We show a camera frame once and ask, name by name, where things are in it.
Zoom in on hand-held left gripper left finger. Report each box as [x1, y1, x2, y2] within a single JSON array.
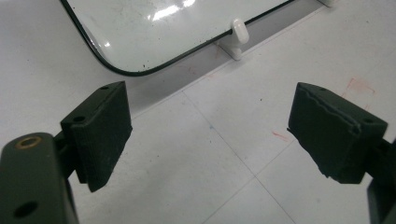
[[60, 81, 134, 193]]

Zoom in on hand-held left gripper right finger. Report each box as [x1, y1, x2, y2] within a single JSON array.
[[287, 82, 396, 188]]

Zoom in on white plastic clip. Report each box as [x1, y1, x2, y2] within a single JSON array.
[[216, 18, 250, 62]]

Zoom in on white dry-erase whiteboard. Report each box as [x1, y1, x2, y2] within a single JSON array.
[[59, 0, 295, 77]]

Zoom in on white table cover sheet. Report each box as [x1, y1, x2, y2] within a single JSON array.
[[0, 0, 396, 224]]

